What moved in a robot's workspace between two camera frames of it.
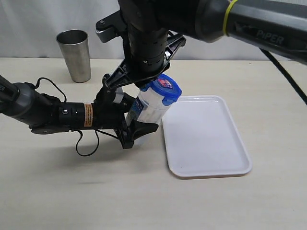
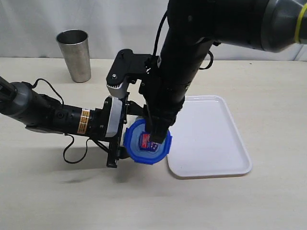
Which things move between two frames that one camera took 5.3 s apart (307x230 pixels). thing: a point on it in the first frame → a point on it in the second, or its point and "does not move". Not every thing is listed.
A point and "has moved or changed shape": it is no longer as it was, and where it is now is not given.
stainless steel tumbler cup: [75, 45] does not move
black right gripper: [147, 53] → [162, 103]
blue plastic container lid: [167, 87] has moved or changed shape
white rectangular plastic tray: [202, 139] does not move
